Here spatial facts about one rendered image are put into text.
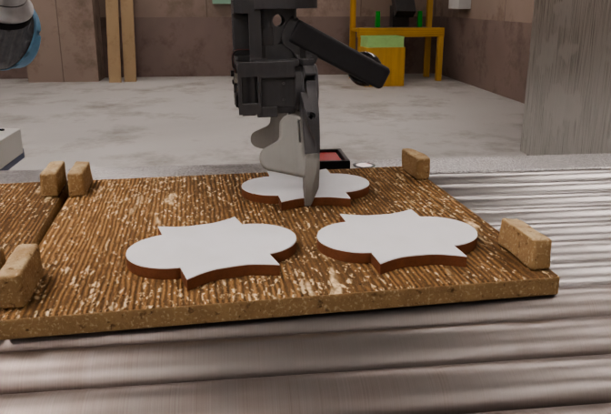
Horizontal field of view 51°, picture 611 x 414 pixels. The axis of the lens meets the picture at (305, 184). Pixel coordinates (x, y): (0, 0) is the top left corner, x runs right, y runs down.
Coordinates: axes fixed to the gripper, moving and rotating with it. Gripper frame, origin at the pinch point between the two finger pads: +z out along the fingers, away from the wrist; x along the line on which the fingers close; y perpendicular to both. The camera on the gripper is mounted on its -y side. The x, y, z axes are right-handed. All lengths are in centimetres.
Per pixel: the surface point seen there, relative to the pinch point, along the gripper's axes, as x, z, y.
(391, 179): -3.3, 1.0, -10.9
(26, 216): 3.3, 0.4, 28.4
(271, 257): 20.5, -0.2, 6.3
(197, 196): -0.6, 0.7, 11.7
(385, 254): 21.3, -0.1, -2.7
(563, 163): -14.7, 3.6, -40.1
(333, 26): -950, 23, -211
